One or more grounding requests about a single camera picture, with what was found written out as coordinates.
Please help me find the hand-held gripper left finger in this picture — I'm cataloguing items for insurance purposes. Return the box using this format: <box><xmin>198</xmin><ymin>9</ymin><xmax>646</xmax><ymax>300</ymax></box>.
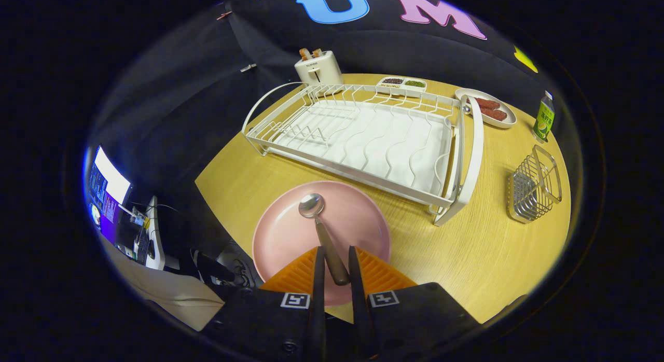
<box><xmin>200</xmin><ymin>246</ymin><xmax>326</xmax><ymax>362</ymax></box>

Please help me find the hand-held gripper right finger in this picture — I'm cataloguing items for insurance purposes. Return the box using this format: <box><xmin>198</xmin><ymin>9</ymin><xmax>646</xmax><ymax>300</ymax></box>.
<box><xmin>349</xmin><ymin>245</ymin><xmax>480</xmax><ymax>362</ymax></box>

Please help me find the pink plate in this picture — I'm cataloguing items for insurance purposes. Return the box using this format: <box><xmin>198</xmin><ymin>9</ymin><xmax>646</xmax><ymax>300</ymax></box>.
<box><xmin>252</xmin><ymin>180</ymin><xmax>392</xmax><ymax>307</ymax></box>

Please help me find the metal spoon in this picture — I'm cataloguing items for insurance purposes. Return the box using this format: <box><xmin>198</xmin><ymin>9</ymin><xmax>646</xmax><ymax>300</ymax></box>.
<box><xmin>298</xmin><ymin>193</ymin><xmax>351</xmax><ymax>286</ymax></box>

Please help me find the metal wire basket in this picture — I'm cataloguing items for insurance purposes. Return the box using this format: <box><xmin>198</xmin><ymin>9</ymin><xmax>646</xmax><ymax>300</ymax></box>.
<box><xmin>507</xmin><ymin>144</ymin><xmax>563</xmax><ymax>224</ymax></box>

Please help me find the white wire dish rack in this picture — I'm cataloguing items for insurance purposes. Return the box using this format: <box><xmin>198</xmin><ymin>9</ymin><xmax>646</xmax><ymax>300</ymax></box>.
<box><xmin>241</xmin><ymin>82</ymin><xmax>486</xmax><ymax>227</ymax></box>

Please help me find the white oval dish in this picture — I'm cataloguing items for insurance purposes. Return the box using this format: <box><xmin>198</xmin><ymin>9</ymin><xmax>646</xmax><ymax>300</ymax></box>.
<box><xmin>455</xmin><ymin>88</ymin><xmax>518</xmax><ymax>129</ymax></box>

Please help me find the white two-compartment condiment dish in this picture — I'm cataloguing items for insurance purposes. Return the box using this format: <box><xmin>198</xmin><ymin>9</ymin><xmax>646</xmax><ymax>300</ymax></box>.
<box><xmin>376</xmin><ymin>76</ymin><xmax>427</xmax><ymax>98</ymax></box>

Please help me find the beige cloth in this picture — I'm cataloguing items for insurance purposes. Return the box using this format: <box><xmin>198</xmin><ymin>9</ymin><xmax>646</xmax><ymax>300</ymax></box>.
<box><xmin>101</xmin><ymin>235</ymin><xmax>225</xmax><ymax>332</ymax></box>

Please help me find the computer monitor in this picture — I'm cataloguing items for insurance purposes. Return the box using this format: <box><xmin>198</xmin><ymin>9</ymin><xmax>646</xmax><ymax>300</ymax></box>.
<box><xmin>86</xmin><ymin>146</ymin><xmax>131</xmax><ymax>243</ymax></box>

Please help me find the black backdrop cloth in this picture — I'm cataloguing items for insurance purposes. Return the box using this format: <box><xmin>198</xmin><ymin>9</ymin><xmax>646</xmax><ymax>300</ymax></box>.
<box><xmin>88</xmin><ymin>0</ymin><xmax>551</xmax><ymax>207</ymax></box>

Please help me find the green drink bottle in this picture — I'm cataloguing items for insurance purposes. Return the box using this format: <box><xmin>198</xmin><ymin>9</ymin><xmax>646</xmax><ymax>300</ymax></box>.
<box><xmin>533</xmin><ymin>90</ymin><xmax>556</xmax><ymax>144</ymax></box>

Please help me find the white toaster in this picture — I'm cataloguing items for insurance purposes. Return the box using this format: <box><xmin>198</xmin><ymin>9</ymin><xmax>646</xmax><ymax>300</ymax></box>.
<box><xmin>294</xmin><ymin>50</ymin><xmax>344</xmax><ymax>87</ymax></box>

